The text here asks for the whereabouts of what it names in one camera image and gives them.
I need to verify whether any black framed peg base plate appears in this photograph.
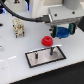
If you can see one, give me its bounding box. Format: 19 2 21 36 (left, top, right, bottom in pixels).
26 46 66 68

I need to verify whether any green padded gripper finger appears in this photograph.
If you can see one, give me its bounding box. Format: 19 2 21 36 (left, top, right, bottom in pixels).
52 25 58 37
68 23 74 34

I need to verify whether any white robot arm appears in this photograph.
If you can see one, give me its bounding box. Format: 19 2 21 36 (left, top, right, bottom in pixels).
29 0 84 37

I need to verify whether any red gear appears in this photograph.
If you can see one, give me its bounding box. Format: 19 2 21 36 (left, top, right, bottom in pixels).
42 36 53 46

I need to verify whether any blue gear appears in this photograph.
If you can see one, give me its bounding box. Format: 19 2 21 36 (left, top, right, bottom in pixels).
56 27 70 38

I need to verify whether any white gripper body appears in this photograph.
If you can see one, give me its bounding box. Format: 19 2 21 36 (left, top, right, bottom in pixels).
48 7 82 25

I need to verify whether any right metal peg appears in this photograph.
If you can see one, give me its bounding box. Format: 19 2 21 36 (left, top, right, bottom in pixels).
49 46 54 56

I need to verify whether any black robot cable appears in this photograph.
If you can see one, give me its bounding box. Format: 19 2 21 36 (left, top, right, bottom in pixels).
0 0 51 22

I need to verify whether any beige connector block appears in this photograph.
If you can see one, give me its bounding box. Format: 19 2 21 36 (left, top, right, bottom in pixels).
13 18 24 37

